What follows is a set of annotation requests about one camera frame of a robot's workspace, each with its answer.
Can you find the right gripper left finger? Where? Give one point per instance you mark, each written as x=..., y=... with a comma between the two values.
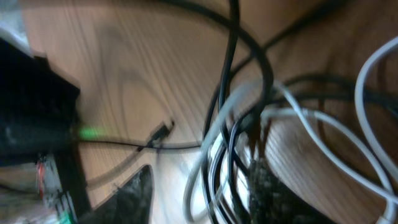
x=130, y=204

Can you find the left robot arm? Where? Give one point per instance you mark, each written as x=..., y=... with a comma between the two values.
x=39, y=123

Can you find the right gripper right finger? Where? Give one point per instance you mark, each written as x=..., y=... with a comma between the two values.
x=272, y=202

